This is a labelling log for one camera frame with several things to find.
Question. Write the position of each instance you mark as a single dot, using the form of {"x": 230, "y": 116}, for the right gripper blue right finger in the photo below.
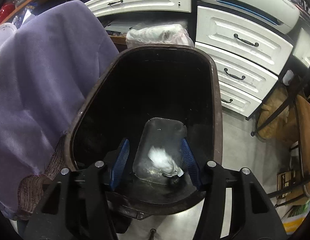
{"x": 191, "y": 164}

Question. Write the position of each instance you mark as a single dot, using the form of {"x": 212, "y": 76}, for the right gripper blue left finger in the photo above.
{"x": 119, "y": 164}

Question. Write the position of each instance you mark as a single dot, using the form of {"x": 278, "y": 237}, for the white tissue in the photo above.
{"x": 164, "y": 162}

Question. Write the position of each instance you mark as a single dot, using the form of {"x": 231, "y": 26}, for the dark brown trash bin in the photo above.
{"x": 153, "y": 96}

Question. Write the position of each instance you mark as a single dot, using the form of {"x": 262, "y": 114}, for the white lower small drawer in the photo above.
{"x": 237, "y": 100}

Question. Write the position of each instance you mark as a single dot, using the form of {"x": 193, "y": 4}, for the white middle small drawer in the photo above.
{"x": 239, "y": 72}

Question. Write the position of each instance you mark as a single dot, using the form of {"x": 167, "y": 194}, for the purple floral tablecloth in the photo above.
{"x": 47, "y": 69}

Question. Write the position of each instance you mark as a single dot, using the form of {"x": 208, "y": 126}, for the white plastic bag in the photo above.
{"x": 174, "y": 34}

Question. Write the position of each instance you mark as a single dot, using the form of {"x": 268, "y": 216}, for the round wooden stool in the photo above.
{"x": 303, "y": 113}

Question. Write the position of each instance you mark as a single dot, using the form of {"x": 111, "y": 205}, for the white printer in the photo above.
{"x": 247, "y": 0}

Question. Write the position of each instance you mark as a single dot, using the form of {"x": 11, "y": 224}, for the red ceramic vase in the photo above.
{"x": 5, "y": 10}

